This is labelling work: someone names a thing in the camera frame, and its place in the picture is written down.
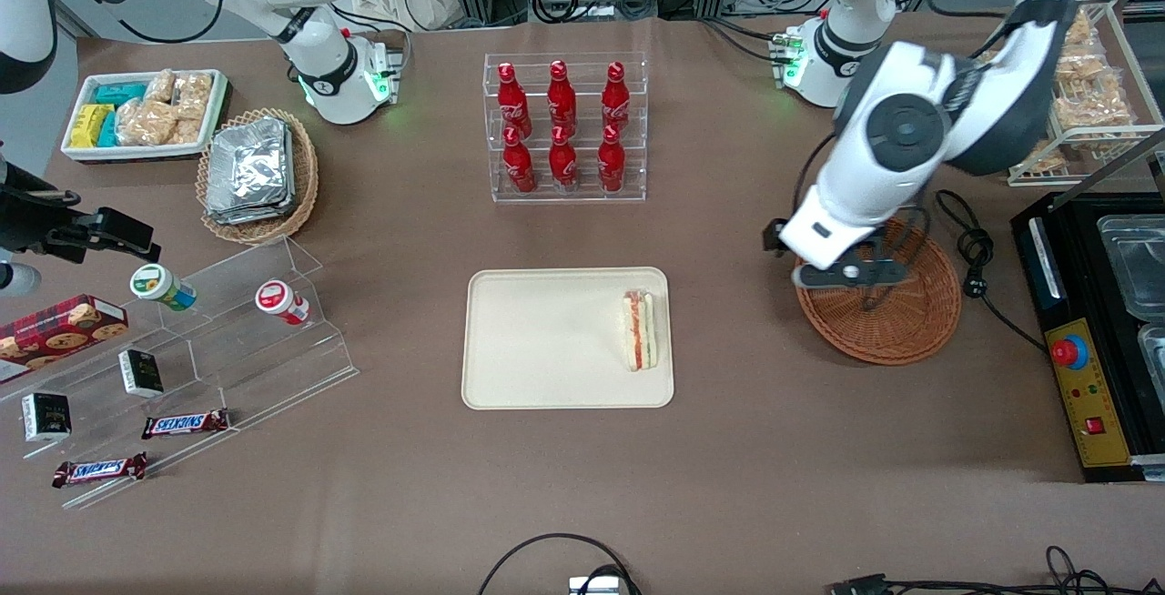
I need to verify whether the yellow snack package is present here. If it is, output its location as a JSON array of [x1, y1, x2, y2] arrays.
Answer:
[[70, 104, 115, 148]]

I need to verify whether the light wicker basket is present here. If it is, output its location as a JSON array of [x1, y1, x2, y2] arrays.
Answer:
[[196, 108, 319, 246]]

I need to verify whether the small black box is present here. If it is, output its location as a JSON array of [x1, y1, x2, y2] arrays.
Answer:
[[22, 392, 72, 443], [118, 349, 165, 398]]

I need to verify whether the white wire rack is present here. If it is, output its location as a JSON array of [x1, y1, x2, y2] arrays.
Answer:
[[1006, 0, 1165, 188]]

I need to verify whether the round brown wicker basket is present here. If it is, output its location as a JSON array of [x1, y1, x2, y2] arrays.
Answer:
[[795, 217, 963, 367]]

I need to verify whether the snickers chocolate bar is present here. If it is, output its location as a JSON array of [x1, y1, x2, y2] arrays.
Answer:
[[52, 452, 148, 489], [141, 408, 230, 440]]

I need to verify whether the white rectangular snack tray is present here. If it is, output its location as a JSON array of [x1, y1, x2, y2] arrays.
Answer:
[[61, 69, 230, 164]]

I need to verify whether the red tartan cookie box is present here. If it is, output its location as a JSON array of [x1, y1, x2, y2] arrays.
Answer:
[[0, 295, 129, 384]]

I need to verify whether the grey metal bar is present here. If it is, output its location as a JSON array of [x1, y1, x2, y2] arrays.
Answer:
[[1072, 126, 1165, 209]]

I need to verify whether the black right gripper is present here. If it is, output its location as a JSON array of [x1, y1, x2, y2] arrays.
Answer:
[[0, 163, 161, 265]]

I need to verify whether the bag of fried snacks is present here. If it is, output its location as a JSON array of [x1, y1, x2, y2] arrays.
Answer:
[[1024, 142, 1070, 176], [1056, 49, 1125, 91], [1051, 90, 1134, 132], [1060, 8, 1098, 55]]

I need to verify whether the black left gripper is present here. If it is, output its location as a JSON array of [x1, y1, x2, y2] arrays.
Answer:
[[763, 217, 884, 310]]

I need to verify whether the black power cable with plug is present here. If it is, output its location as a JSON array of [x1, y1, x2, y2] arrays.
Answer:
[[936, 190, 1048, 352]]

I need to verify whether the clear acrylic stepped display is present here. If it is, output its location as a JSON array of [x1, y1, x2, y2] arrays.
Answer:
[[0, 236, 360, 511]]

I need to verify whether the cream plastic tray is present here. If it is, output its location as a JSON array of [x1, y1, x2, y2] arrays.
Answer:
[[461, 267, 675, 410]]

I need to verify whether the black appliance with yellow panel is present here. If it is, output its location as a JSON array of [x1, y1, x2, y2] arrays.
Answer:
[[1010, 190, 1165, 484]]

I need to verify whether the looped black cable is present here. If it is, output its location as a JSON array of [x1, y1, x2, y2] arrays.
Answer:
[[478, 533, 643, 595]]

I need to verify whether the cup with red lid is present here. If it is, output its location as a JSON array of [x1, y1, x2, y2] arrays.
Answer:
[[255, 279, 310, 327]]

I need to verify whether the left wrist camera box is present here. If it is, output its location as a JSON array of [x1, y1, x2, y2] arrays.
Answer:
[[790, 254, 911, 291]]

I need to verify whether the stack of foil containers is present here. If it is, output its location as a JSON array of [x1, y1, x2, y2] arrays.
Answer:
[[205, 117, 295, 226]]

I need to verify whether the cup with green lid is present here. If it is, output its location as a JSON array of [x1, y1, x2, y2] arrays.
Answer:
[[129, 263, 198, 312]]

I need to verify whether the clear acrylic bottle rack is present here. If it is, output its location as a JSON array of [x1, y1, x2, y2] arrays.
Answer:
[[483, 53, 648, 204]]

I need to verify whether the steel food pan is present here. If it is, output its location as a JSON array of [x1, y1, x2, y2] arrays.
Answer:
[[1097, 213, 1165, 321], [1138, 322, 1165, 387]]

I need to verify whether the triangle sandwich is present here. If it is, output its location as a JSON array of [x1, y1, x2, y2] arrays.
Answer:
[[623, 289, 656, 372]]

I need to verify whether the black cable with connector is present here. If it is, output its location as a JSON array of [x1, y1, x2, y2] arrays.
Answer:
[[833, 545, 1165, 595]]

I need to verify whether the red cola bottle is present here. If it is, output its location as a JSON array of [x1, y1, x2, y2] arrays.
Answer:
[[502, 126, 536, 194], [549, 126, 578, 192], [602, 62, 631, 132], [597, 125, 626, 193], [547, 60, 577, 136], [498, 63, 532, 136]]

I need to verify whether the red emergency stop button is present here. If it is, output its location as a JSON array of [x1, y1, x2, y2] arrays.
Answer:
[[1051, 334, 1090, 370]]

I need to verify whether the silver appliance handle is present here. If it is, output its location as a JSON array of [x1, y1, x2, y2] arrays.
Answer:
[[1028, 217, 1061, 300]]

